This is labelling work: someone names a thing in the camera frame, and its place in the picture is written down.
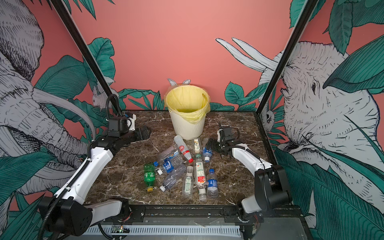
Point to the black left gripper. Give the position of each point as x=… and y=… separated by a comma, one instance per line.
x=139, y=136

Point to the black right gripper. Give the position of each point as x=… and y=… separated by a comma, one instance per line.
x=214, y=146

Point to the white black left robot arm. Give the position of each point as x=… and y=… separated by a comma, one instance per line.
x=66, y=213

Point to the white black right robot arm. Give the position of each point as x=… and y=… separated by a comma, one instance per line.
x=271, y=186

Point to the white ribbed waste bin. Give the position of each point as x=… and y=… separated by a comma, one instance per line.
x=186, y=130

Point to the yellow plastic bin liner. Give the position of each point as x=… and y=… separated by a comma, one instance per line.
x=190, y=102

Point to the small clear bottle bird label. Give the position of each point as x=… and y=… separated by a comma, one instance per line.
x=197, y=146

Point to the tall bottle red green label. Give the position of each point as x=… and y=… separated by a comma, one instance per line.
x=200, y=177

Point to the white bottle red band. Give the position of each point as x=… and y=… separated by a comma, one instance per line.
x=183, y=148

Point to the clear bottle white cap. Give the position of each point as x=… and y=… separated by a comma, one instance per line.
x=173, y=177

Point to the clear bottle blue cap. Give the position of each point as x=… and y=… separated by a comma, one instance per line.
x=169, y=165

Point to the crushed clear bottle blue label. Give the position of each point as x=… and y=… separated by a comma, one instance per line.
x=172, y=151

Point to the blue label bottle blue cap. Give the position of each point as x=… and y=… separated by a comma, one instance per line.
x=212, y=187

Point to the clear bottle green label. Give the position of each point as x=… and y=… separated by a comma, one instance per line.
x=188, y=183

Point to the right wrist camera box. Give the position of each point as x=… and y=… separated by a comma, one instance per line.
x=225, y=135

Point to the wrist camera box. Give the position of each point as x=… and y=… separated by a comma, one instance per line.
x=225, y=135
x=120, y=125

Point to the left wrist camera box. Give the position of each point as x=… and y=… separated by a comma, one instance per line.
x=120, y=125

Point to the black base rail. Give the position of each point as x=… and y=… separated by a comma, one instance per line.
x=230, y=213

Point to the white slotted cable duct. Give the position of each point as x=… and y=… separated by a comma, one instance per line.
x=164, y=230

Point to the black left frame post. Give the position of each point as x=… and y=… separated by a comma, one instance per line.
x=97, y=58

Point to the black frame post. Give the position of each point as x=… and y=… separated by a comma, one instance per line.
x=298, y=30
x=97, y=58

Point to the black right frame post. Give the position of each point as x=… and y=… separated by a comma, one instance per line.
x=298, y=30

